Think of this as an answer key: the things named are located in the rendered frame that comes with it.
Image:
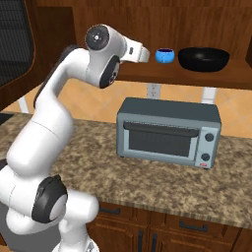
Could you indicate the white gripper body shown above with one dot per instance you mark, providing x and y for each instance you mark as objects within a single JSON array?
[{"x": 144, "y": 54}]

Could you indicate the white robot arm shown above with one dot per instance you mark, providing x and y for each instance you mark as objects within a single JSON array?
[{"x": 49, "y": 138}]

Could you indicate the wooden cabinet door dark panel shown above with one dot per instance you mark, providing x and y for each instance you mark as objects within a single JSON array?
[{"x": 14, "y": 39}]

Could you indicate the wooden base cabinet door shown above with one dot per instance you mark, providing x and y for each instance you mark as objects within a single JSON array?
[
  {"x": 190, "y": 244},
  {"x": 114, "y": 238}
]

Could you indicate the blue bowl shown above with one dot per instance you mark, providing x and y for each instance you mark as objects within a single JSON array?
[{"x": 165, "y": 57}]

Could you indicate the black bowl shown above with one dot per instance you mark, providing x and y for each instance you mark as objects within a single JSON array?
[{"x": 203, "y": 60}]

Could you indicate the grey toaster oven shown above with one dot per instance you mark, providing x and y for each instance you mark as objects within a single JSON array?
[{"x": 170, "y": 113}]

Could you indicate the toaster oven glass door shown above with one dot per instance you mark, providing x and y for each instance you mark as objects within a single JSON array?
[{"x": 160, "y": 144}]

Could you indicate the grey toaster oven knob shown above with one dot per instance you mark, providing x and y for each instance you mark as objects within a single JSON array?
[
  {"x": 209, "y": 137},
  {"x": 205, "y": 157}
]

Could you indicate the black hob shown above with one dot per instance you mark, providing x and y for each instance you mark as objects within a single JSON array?
[{"x": 6, "y": 118}]

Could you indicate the wooden drawer front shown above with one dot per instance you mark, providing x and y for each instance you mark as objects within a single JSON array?
[
  {"x": 223, "y": 231},
  {"x": 131, "y": 213}
]

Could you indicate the grey appliance front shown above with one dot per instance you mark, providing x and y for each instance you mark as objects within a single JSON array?
[{"x": 19, "y": 238}]

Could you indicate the white wall outlet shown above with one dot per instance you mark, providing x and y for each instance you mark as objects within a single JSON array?
[
  {"x": 209, "y": 95},
  {"x": 153, "y": 90},
  {"x": 23, "y": 105}
]

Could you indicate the open wooden wall cabinet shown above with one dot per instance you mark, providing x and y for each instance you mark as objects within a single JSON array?
[{"x": 197, "y": 23}]

